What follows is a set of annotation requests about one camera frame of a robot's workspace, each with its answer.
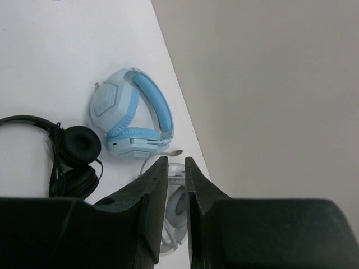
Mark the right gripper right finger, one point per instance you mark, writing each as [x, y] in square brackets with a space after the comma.
[226, 232]

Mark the black on-ear headphones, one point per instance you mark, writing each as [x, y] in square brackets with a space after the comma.
[74, 149]

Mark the light blue headphones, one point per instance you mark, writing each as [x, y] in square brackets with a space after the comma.
[113, 108]

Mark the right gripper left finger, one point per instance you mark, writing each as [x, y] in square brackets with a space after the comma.
[122, 230]

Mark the grey white gaming headset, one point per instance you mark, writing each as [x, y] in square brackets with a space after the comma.
[175, 229]

